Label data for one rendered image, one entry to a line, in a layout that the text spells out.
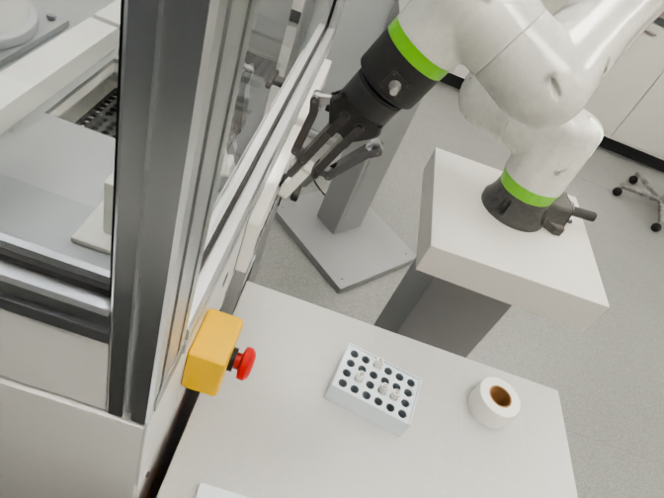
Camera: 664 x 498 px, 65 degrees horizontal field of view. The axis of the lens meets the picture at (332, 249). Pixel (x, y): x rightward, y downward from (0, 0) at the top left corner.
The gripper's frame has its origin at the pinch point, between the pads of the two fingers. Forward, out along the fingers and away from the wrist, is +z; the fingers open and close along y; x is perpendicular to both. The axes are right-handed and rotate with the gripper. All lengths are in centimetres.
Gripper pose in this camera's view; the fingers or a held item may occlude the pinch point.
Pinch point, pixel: (295, 179)
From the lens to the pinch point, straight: 80.7
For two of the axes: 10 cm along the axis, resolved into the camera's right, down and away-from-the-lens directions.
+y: 7.7, 5.5, 3.1
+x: 1.7, -6.5, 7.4
